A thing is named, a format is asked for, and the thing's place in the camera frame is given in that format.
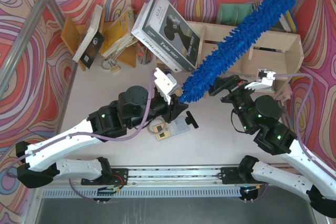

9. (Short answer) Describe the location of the blue bound book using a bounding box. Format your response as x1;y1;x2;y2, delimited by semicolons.
273;10;298;33

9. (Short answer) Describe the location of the yellow blue calculator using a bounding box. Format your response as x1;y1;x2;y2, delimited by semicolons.
156;116;190;141

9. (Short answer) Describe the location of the pink pig figurine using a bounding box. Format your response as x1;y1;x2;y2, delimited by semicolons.
275;83;292;104

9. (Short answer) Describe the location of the yellow wooden book stand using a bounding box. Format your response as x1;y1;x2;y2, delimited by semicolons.
61;10;137;71

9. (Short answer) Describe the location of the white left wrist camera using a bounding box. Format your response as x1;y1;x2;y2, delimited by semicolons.
154;68;180;105

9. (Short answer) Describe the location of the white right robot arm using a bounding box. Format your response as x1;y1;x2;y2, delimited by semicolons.
209;71;335;218

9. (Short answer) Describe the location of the white Choklad book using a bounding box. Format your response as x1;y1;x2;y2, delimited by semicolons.
131;0;184;72

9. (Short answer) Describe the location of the light wooden bookshelf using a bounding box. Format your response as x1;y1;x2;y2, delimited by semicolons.
189;22;304;78

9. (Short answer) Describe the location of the blue microfiber duster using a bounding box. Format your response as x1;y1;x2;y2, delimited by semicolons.
179;0;296;103

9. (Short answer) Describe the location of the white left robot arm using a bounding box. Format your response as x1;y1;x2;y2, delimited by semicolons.
15;86;188;188

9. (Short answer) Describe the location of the coloured pencils bundle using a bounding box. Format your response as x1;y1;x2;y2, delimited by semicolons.
136;45;153;65

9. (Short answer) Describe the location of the yellow book stack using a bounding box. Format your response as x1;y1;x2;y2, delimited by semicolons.
101;6;137;59

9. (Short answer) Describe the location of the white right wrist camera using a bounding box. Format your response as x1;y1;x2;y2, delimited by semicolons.
245;68;276;91

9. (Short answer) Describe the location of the tape roll ring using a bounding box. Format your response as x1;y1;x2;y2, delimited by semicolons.
148;118;167;134

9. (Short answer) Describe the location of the large Twins story book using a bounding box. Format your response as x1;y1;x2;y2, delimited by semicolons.
141;0;201;72

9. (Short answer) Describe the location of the mint green desk organizer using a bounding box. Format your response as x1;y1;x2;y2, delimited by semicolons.
215;3;285;31

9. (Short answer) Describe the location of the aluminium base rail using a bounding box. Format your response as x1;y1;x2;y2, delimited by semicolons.
37;164;312;202

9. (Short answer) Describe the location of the small brass padlock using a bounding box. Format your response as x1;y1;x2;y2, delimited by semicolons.
110;65;120;73

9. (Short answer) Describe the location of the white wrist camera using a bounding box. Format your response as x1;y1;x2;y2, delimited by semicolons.
245;68;276;91
154;68;180;105

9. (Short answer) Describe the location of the black and white paperback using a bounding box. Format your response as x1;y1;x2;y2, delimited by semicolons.
72;5;104;69

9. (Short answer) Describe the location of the detached black gripper finger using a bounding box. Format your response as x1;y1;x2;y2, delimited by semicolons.
185;111;199;129

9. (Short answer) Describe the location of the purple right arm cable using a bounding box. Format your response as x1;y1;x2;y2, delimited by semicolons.
272;72;336;177

